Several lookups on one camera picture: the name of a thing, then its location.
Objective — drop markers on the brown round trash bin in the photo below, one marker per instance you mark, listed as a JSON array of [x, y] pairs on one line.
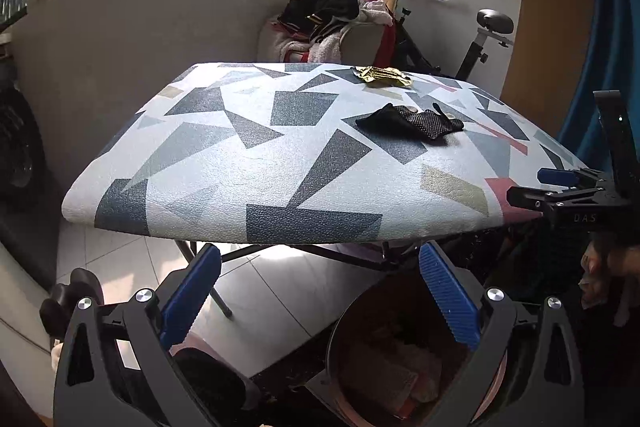
[[350, 342]]

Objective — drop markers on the geometric patterned folding table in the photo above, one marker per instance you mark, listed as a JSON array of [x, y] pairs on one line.
[[260, 167]]

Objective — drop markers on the blue curtain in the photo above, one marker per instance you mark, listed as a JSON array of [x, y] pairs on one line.
[[612, 32]]

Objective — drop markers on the black knobbed object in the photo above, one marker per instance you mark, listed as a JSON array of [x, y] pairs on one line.
[[67, 302]]

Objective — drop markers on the brown wooden board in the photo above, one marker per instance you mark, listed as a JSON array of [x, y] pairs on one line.
[[555, 7]]

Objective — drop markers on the black dotted glove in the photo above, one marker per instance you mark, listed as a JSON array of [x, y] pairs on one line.
[[415, 123]]

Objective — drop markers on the gold foil wrapper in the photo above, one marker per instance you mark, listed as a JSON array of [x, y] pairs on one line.
[[382, 76]]

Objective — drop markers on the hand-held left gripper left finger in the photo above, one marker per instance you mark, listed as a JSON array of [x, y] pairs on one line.
[[192, 288]]

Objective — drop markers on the black exercise bike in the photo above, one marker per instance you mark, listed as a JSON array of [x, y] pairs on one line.
[[472, 52]]

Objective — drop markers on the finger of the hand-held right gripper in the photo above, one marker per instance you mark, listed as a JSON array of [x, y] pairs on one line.
[[556, 177], [530, 199]]

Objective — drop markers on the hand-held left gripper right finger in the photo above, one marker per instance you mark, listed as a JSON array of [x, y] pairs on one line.
[[447, 293]]

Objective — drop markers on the grey washing machine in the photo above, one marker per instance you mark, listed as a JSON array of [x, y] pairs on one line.
[[17, 147]]

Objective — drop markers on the pile of clothes on chair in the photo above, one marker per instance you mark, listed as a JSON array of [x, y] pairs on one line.
[[357, 44]]

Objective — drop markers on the person's right hand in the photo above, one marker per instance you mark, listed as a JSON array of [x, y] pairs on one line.
[[597, 269]]

